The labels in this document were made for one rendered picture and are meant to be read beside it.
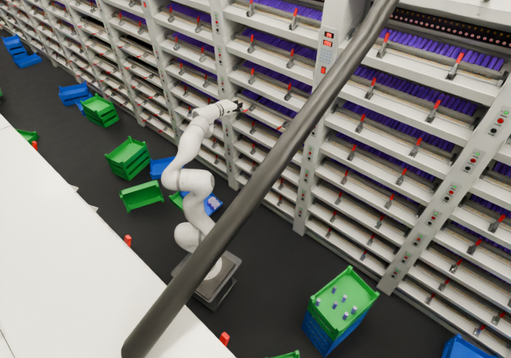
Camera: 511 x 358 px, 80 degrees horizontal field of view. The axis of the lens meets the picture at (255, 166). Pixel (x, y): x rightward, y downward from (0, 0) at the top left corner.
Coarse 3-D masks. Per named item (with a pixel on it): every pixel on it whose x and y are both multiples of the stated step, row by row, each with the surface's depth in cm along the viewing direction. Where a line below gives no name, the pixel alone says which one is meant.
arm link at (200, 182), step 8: (184, 176) 130; (192, 176) 130; (200, 176) 130; (208, 176) 132; (184, 184) 130; (192, 184) 130; (200, 184) 130; (208, 184) 131; (192, 192) 140; (200, 192) 132; (208, 192) 133; (184, 200) 142; (192, 200) 138; (200, 200) 136; (184, 208) 142; (192, 208) 140; (200, 208) 142; (192, 216) 143; (200, 216) 145; (192, 224) 148; (200, 224) 148; (208, 224) 152; (200, 232) 155; (208, 232) 152; (200, 240) 154
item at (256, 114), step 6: (234, 90) 202; (240, 90) 207; (228, 96) 200; (234, 96) 205; (240, 102) 202; (240, 108) 200; (246, 108) 198; (252, 114) 195; (258, 114) 193; (264, 114) 192; (264, 120) 191; (270, 120) 188; (276, 120) 188; (282, 120) 187; (276, 126) 186; (282, 132) 187
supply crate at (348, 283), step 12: (348, 276) 172; (324, 288) 162; (348, 288) 167; (360, 288) 167; (312, 300) 156; (324, 300) 163; (336, 300) 163; (348, 300) 163; (360, 300) 163; (372, 300) 158; (324, 312) 158; (336, 312) 158; (348, 312) 158; (360, 312) 153; (336, 324) 154; (348, 324) 150; (336, 336) 150
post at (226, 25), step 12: (216, 0) 162; (228, 24) 172; (216, 36) 178; (216, 48) 183; (216, 60) 190; (228, 60) 185; (228, 84) 195; (228, 120) 217; (228, 156) 245; (228, 168) 256; (228, 180) 268
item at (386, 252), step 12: (312, 204) 213; (324, 204) 208; (324, 216) 207; (336, 216) 205; (336, 228) 203; (348, 228) 199; (360, 228) 196; (360, 240) 194; (372, 240) 190; (384, 240) 189; (384, 252) 187; (396, 252) 186
